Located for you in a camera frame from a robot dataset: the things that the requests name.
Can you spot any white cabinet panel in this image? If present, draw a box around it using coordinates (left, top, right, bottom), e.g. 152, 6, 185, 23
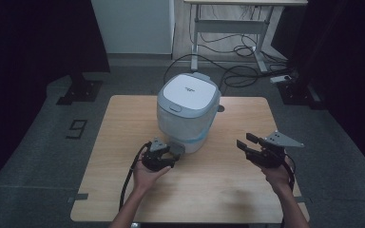
89, 0, 176, 55

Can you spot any translucent bin liner blue band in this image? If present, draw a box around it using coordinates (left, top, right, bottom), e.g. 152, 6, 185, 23
157, 103, 219, 147

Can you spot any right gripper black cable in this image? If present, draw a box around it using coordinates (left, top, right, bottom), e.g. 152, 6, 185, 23
279, 153, 297, 193

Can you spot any dark curtain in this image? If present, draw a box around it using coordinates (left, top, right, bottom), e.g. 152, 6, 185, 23
270, 0, 365, 180
0, 0, 111, 191

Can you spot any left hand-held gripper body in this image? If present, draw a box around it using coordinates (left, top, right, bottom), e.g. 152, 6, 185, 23
141, 136, 172, 173

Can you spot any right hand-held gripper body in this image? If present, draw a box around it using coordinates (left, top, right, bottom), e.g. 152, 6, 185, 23
244, 129, 306, 169

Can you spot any long black floor cable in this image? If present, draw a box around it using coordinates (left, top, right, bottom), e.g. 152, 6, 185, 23
163, 52, 226, 86

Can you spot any person's left hand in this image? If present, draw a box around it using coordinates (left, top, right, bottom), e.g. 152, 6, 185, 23
132, 151, 173, 195

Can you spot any white power strip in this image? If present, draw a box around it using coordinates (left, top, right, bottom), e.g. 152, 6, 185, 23
269, 73, 295, 85

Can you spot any tangle of black floor cables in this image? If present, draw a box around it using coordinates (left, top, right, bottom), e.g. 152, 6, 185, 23
199, 4, 298, 90

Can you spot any black stand base plate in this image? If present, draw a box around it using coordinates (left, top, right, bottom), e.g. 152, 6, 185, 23
55, 73, 105, 106
276, 79, 327, 111

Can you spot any white metal frame desk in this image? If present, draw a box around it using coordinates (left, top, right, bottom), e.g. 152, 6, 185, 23
183, 0, 309, 74

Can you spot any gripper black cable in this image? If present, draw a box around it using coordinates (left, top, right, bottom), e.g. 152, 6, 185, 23
279, 153, 297, 193
118, 141, 152, 212

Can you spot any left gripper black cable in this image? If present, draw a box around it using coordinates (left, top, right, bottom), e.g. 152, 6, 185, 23
118, 141, 152, 212

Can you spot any person's right hand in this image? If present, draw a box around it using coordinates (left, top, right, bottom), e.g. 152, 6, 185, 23
259, 154, 295, 197

